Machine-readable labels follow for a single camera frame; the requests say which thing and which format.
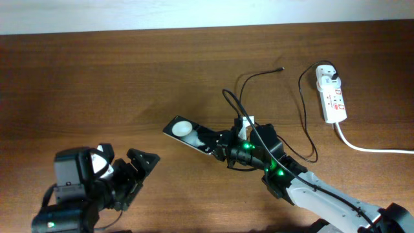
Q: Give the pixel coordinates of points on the white USB charger plug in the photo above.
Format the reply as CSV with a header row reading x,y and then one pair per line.
x,y
327,78

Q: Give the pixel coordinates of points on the white power strip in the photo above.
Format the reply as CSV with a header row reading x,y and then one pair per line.
x,y
333,106

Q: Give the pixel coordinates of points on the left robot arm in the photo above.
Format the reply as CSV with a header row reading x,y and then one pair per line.
x,y
89,180

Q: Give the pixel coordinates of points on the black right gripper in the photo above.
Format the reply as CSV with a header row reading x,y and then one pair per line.
x,y
223,146

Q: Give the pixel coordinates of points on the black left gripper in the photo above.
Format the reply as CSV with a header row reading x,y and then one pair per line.
x,y
134,175

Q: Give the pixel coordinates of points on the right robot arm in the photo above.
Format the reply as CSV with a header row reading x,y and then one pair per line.
x,y
286,179

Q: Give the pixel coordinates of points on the black smartphone with lit screen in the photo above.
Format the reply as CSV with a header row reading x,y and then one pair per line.
x,y
192,134

